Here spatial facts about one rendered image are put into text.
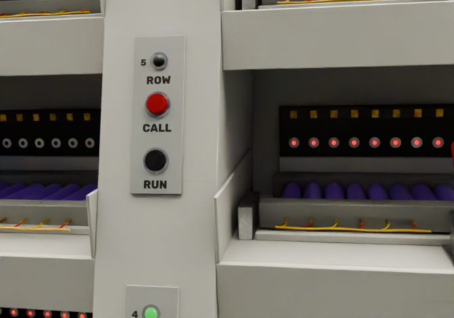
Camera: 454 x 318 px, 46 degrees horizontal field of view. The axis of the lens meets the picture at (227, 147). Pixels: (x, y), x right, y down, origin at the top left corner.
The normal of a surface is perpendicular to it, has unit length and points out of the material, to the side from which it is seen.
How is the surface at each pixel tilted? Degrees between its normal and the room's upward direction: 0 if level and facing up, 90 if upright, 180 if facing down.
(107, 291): 90
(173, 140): 90
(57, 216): 106
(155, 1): 90
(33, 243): 16
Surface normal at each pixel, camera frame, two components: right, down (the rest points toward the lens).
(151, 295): -0.18, -0.10
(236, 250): -0.04, -0.98
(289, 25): -0.18, 0.18
